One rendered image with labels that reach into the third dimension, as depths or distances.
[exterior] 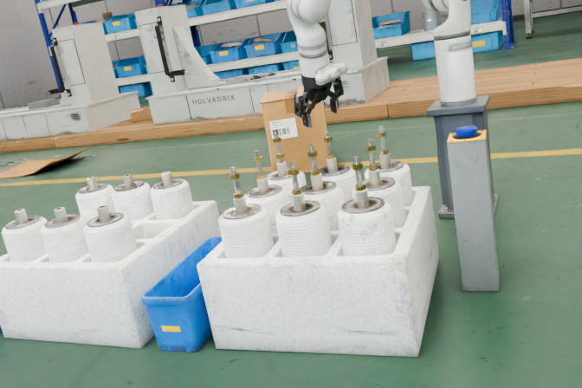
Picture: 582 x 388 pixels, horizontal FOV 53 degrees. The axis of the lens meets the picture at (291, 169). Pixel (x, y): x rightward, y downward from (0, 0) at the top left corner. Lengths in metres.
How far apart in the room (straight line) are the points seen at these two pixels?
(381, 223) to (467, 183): 0.23
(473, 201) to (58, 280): 0.85
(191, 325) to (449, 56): 0.90
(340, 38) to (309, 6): 1.92
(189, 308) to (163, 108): 2.75
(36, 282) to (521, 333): 0.97
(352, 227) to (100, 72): 3.51
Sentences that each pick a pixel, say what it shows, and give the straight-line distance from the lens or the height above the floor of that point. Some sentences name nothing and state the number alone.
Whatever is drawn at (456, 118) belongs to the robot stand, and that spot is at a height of 0.27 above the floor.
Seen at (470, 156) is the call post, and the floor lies 0.28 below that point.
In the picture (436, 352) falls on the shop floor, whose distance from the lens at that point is 1.07.
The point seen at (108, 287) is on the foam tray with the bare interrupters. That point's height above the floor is 0.14.
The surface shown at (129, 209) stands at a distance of 1.48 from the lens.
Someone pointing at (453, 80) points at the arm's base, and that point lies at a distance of 1.55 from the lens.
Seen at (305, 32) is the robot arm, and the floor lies 0.55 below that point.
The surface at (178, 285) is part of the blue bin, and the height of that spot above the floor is 0.08.
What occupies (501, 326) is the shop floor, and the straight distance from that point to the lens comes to 1.13.
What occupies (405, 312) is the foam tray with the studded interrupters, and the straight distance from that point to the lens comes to 1.01.
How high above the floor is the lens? 0.58
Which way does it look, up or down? 14 degrees down
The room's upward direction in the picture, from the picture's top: 10 degrees counter-clockwise
